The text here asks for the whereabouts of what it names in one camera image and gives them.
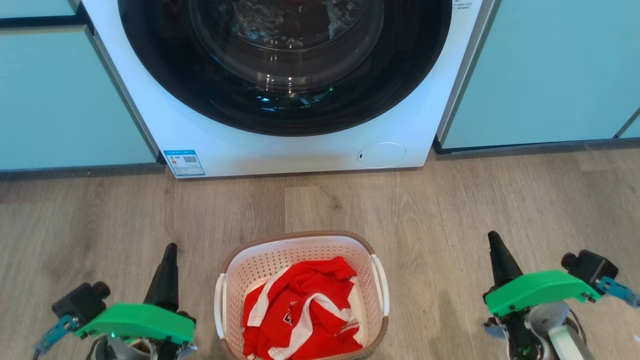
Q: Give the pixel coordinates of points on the white perforated laundry basket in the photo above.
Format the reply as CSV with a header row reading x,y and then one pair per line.
x,y
260,260

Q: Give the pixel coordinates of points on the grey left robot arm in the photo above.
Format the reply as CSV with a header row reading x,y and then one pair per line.
x,y
130,349

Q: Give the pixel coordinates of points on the small black text sticker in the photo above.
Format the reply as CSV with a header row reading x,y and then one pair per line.
x,y
462,4

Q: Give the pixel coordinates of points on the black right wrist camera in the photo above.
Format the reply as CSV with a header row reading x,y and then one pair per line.
x,y
590,267

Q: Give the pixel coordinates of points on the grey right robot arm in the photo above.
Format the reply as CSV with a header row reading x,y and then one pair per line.
x,y
550,330

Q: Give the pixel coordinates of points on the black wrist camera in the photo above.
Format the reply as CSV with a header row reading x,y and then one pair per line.
x,y
590,267
82,300

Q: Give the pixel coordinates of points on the blue energy label sticker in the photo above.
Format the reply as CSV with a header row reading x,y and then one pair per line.
x,y
184,163

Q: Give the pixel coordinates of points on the blue camera connector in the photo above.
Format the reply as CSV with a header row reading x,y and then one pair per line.
x,y
54,334
620,291

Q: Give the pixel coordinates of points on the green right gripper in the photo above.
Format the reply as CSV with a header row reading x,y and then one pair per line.
x,y
535,290

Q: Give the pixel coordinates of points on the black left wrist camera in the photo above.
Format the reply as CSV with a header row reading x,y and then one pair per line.
x,y
82,300

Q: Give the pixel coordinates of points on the red and white garment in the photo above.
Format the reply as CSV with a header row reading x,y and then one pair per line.
x,y
300,310

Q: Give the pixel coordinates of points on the round filter cover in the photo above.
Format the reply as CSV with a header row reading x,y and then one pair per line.
x,y
381,155

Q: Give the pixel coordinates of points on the blue right camera connector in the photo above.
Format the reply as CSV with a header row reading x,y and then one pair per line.
x,y
620,291

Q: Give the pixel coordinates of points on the pale green cabinet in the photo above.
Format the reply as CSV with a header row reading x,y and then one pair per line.
x,y
60,95
540,70

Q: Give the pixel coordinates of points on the dark round washing machine door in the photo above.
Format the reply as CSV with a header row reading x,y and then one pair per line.
x,y
160,75

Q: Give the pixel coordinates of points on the blue left camera connector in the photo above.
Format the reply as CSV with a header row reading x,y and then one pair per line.
x,y
54,334

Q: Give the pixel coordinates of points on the white front-load washing machine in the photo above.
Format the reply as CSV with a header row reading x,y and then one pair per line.
x,y
280,155

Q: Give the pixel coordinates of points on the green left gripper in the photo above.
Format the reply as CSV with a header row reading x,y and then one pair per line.
x,y
145,322

